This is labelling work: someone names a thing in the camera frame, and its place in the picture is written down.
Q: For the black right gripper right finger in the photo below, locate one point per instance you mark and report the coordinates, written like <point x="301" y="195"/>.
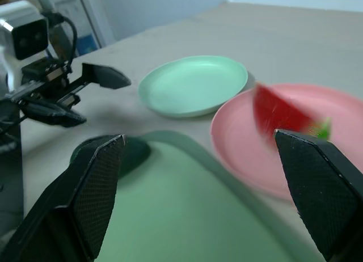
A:
<point x="320" y="188"/>

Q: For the pink plate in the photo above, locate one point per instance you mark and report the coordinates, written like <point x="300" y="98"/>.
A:
<point x="241" y="143"/>

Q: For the black upright panel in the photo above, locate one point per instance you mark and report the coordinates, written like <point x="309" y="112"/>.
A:
<point x="10" y="174"/>

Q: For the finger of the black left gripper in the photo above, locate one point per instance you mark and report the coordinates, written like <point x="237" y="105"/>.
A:
<point x="107" y="76"/>
<point x="54" y="113"/>

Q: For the mint green plate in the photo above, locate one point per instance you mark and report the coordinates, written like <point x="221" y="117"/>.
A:
<point x="193" y="86"/>

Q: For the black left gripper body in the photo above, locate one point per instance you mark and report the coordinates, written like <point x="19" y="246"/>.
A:
<point x="42" y="80"/>

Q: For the white cabinet with blue label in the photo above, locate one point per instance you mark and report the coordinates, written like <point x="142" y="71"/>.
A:
<point x="85" y="21"/>

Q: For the red watermelon slice toy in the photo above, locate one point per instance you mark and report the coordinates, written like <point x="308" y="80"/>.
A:
<point x="276" y="110"/>

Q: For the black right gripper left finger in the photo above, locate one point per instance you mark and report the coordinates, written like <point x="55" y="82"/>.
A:
<point x="85" y="205"/>

